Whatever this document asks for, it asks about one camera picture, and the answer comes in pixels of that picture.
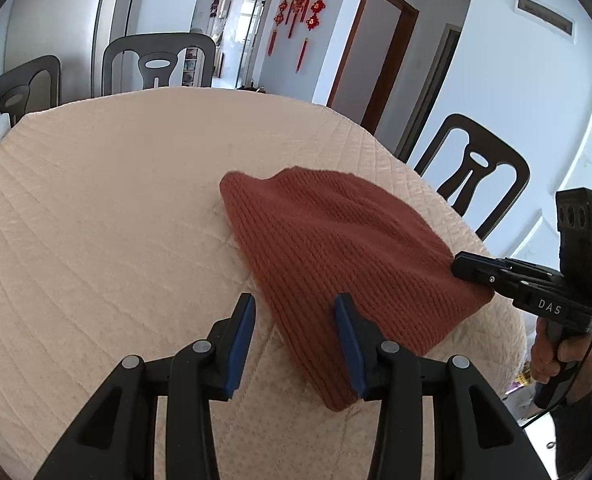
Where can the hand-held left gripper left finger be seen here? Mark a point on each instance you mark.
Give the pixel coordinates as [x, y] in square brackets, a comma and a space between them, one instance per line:
[243, 340]

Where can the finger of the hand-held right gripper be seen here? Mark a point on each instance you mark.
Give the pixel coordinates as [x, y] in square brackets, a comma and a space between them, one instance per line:
[476, 269]

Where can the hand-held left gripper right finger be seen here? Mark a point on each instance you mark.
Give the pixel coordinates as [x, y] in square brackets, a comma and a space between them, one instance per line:
[348, 345]

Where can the rust red knitted sweater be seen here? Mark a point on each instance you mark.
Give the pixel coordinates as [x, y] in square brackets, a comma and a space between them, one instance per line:
[336, 250]

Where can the person's right forearm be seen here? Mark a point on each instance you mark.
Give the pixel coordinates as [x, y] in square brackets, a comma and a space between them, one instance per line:
[591, 420]

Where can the person's right hand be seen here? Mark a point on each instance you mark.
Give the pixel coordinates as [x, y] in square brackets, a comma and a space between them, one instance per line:
[541, 355]

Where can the dark plastic chair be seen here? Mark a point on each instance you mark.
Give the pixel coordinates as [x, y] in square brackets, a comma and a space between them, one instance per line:
[120, 55]
[45, 75]
[511, 170]

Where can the cream quilted table cover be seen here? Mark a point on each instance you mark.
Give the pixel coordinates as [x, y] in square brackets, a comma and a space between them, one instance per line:
[100, 210]

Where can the dark framed doorway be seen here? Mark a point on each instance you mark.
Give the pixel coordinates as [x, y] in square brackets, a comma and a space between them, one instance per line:
[441, 70]

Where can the brown framed door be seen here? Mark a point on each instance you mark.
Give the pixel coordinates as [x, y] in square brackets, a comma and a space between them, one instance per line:
[376, 50]

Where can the display shelf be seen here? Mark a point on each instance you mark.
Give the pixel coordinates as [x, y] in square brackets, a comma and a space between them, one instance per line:
[190, 67]

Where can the grey wall vent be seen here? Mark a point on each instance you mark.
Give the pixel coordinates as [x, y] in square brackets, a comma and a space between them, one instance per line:
[546, 15]

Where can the red knot wall decoration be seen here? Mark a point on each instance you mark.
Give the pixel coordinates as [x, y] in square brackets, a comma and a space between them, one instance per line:
[302, 0]
[282, 10]
[321, 0]

